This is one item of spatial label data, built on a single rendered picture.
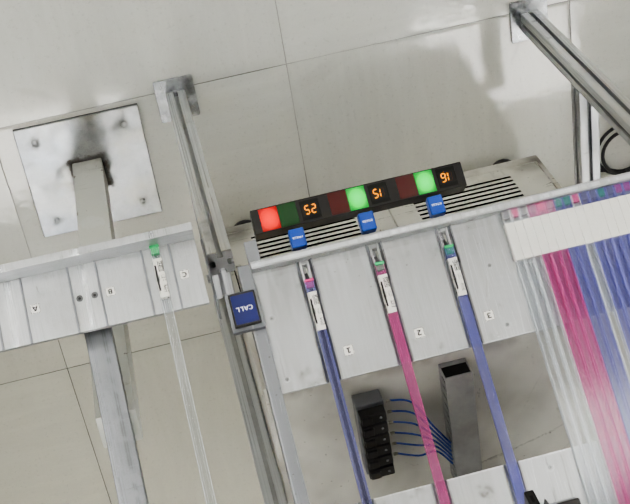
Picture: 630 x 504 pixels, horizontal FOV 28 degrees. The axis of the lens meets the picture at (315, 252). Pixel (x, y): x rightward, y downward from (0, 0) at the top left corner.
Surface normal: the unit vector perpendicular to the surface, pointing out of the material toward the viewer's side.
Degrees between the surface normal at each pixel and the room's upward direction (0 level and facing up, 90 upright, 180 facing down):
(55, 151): 0
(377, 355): 47
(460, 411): 0
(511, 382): 0
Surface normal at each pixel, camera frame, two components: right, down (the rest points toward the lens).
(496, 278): 0.04, -0.25
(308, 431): 0.20, 0.51
